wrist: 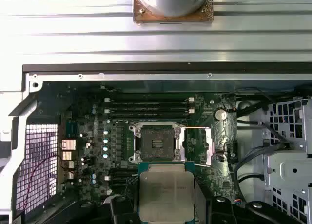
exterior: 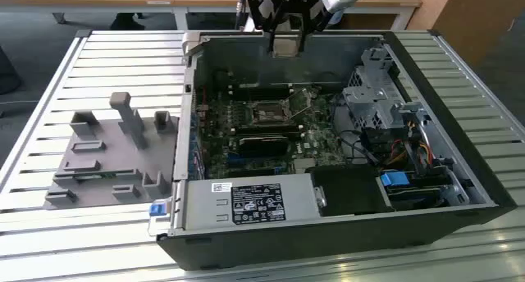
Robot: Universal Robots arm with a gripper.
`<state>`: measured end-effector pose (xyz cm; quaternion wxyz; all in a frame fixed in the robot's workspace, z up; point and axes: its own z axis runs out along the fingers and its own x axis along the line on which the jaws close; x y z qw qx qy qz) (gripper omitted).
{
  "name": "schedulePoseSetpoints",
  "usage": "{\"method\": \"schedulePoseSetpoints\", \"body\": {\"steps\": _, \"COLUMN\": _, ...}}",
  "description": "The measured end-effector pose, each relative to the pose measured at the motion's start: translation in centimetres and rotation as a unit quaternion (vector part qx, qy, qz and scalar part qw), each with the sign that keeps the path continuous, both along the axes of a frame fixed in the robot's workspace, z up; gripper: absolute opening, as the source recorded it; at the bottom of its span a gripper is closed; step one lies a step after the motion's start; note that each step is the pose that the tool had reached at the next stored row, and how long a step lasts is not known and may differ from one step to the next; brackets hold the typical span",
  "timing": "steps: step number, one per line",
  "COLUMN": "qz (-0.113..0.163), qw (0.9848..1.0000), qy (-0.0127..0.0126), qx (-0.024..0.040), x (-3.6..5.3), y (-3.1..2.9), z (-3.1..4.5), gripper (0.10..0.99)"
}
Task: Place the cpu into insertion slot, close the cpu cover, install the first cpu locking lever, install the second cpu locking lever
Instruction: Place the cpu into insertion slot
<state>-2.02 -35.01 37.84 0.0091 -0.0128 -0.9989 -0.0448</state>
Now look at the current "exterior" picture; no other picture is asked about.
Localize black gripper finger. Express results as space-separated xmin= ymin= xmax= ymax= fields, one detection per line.
xmin=262 ymin=0 xmax=289 ymax=54
xmin=299 ymin=0 xmax=329 ymax=53

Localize CPU with silver top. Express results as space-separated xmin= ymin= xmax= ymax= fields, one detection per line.
xmin=271 ymin=37 xmax=303 ymax=59

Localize metal socket cover frame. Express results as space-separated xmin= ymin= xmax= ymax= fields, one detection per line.
xmin=286 ymin=87 xmax=319 ymax=117

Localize black CPU socket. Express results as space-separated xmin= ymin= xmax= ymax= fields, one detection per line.
xmin=250 ymin=100 xmax=291 ymax=125

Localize black RAM slots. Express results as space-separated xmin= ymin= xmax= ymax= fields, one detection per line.
xmin=228 ymin=84 xmax=293 ymax=101
xmin=232 ymin=125 xmax=301 ymax=138

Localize silver metal drive cage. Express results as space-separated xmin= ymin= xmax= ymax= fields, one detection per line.
xmin=342 ymin=47 xmax=432 ymax=132

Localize black graphics card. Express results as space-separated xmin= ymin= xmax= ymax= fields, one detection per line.
xmin=236 ymin=135 xmax=290 ymax=159

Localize green motherboard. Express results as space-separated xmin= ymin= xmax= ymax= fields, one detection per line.
xmin=190 ymin=85 xmax=350 ymax=180

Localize silver chipset heat sink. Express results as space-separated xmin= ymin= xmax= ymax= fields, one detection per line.
xmin=293 ymin=159 xmax=319 ymax=174

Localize wooden cabinet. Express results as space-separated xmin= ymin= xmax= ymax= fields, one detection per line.
xmin=405 ymin=0 xmax=525 ymax=68

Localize black plastic shroud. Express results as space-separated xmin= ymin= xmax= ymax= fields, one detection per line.
xmin=310 ymin=166 xmax=394 ymax=218

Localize blue disk carrier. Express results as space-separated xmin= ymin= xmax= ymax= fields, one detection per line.
xmin=379 ymin=170 xmax=411 ymax=189

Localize grey parts rack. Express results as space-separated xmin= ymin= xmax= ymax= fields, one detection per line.
xmin=43 ymin=91 xmax=182 ymax=211

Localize silver power supply with label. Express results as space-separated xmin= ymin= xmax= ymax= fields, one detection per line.
xmin=179 ymin=173 xmax=325 ymax=233

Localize green RAM stick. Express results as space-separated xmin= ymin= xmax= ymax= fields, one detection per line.
xmin=73 ymin=170 xmax=136 ymax=181

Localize blue case latch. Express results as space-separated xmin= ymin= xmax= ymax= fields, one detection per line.
xmin=150 ymin=198 xmax=171 ymax=217

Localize black PC case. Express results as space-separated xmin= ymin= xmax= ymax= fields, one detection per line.
xmin=155 ymin=29 xmax=517 ymax=270

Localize black wire bundle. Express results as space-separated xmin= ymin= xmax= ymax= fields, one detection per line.
xmin=334 ymin=130 xmax=382 ymax=166

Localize yellow and orange wires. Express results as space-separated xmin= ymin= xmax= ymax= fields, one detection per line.
xmin=385 ymin=140 xmax=436 ymax=169

